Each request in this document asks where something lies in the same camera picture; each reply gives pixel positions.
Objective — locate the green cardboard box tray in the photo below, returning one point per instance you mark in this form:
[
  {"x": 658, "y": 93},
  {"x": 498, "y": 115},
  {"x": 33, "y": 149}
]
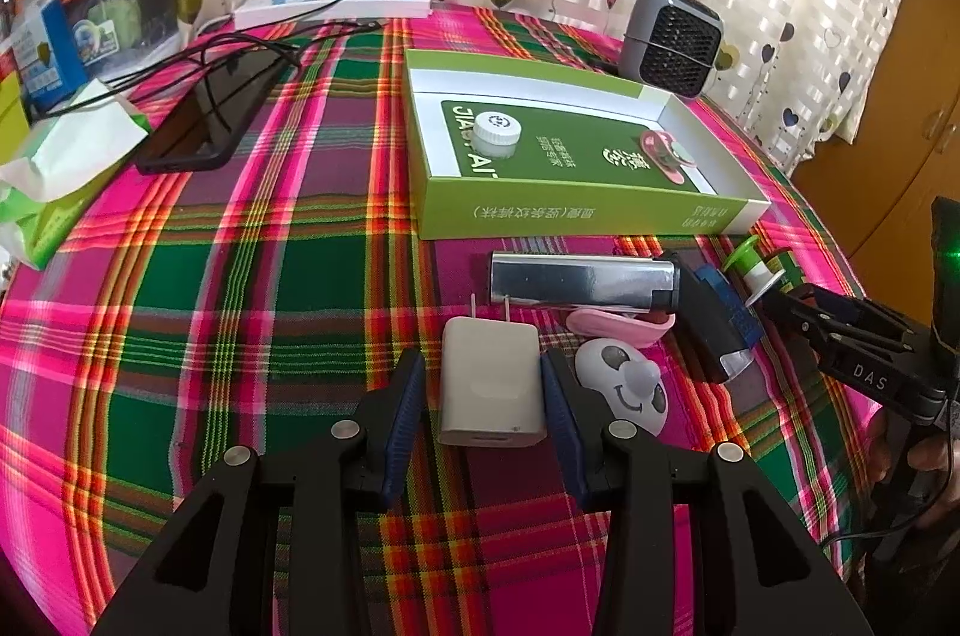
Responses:
[{"x": 585, "y": 208}]

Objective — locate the black light with clear end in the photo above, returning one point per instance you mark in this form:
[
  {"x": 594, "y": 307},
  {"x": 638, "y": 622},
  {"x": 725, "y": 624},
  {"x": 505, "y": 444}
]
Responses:
[{"x": 705, "y": 336}]

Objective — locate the black smartphone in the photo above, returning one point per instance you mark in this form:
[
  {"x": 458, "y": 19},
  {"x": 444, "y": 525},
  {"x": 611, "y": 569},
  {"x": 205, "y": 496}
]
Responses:
[{"x": 214, "y": 111}]

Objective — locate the grey mini fan heater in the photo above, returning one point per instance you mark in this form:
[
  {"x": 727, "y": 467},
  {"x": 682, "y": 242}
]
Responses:
[{"x": 671, "y": 43}]

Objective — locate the white round jar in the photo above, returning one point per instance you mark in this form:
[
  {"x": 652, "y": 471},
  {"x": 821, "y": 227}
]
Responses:
[{"x": 495, "y": 135}]

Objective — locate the white smiley face gadget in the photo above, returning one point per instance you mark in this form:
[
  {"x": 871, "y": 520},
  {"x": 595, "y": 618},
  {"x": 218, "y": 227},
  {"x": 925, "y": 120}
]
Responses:
[{"x": 626, "y": 392}]

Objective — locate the small pink plastic holder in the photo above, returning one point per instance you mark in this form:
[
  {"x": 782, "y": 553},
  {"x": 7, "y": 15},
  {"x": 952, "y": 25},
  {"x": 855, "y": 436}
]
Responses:
[{"x": 664, "y": 156}]

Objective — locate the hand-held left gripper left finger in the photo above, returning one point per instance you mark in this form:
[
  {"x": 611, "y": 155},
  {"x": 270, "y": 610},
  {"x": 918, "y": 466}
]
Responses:
[{"x": 401, "y": 437}]

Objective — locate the yellow green box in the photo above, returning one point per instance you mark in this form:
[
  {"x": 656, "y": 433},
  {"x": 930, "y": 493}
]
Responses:
[{"x": 11, "y": 115}]

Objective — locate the blue cardboard box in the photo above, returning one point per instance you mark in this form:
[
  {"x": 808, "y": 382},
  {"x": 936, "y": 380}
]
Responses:
[{"x": 49, "y": 43}]

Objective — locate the white USB wall charger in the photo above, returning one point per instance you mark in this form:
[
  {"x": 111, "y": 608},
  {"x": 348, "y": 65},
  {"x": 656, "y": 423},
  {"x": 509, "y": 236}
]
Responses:
[{"x": 491, "y": 381}]

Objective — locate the pink plastic clip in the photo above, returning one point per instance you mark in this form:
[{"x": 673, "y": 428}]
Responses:
[{"x": 622, "y": 325}]

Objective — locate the person's right hand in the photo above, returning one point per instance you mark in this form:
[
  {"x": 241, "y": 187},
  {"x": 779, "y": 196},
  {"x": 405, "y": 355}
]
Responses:
[{"x": 934, "y": 478}]

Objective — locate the green and white stamp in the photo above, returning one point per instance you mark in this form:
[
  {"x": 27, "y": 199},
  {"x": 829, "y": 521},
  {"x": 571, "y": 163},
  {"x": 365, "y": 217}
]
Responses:
[{"x": 750, "y": 265}]

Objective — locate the blue rectangular block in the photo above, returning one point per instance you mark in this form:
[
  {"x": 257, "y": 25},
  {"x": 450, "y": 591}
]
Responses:
[{"x": 731, "y": 306}]

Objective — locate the green tissue pack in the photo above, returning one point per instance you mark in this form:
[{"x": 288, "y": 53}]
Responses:
[{"x": 67, "y": 171}]

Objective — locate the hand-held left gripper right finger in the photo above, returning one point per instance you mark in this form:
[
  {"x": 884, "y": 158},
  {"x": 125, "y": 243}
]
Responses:
[{"x": 562, "y": 437}]

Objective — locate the white power strip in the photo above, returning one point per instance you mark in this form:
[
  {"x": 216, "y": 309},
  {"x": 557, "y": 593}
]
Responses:
[{"x": 337, "y": 10}]

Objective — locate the wooden wardrobe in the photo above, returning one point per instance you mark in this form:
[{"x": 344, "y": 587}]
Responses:
[{"x": 900, "y": 118}]

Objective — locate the silver metal cylinder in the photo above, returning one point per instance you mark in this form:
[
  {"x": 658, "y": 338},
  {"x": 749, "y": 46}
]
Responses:
[{"x": 577, "y": 280}]

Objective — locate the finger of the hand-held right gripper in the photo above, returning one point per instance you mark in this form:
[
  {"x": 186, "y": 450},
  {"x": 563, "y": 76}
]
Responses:
[
  {"x": 862, "y": 373},
  {"x": 877, "y": 319}
]

